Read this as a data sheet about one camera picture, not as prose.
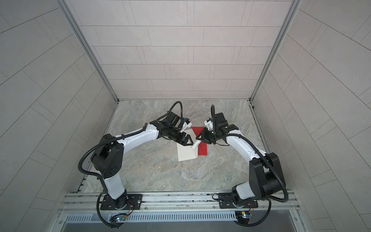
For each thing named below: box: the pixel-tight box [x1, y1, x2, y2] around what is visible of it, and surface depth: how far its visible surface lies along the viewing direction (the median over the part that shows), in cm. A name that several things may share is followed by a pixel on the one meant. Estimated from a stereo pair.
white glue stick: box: [191, 140, 202, 150], surface depth 81 cm
